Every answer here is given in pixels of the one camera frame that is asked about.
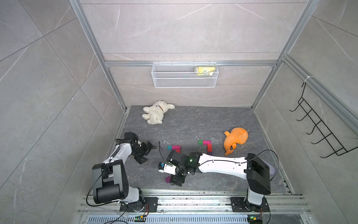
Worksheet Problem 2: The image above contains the white wire mesh basket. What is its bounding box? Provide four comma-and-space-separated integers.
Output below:
151, 62, 219, 88

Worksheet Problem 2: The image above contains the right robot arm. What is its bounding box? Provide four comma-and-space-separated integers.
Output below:
158, 151, 278, 212

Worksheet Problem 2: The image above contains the purple rectangular block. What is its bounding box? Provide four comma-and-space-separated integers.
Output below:
165, 176, 172, 183

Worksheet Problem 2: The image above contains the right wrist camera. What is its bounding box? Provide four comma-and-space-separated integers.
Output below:
158, 162, 176, 175

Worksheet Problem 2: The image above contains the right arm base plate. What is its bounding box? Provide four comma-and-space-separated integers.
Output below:
230, 197, 270, 213

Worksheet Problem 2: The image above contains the yellow sponge in basket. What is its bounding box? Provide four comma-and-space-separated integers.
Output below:
194, 66, 216, 76

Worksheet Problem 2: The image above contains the white plush dog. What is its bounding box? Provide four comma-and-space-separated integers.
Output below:
142, 100, 175, 125

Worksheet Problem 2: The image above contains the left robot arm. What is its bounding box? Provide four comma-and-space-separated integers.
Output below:
86, 132, 155, 215

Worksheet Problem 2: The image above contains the metal rail frame front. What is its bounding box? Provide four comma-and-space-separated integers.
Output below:
74, 189, 316, 224

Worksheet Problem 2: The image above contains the orange plush toy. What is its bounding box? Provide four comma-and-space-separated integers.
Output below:
223, 127, 249, 155

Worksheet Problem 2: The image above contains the black wire hook rack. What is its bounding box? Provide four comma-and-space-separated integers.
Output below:
290, 82, 358, 159

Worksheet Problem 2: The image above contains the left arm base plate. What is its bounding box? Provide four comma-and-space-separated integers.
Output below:
120, 197, 158, 213

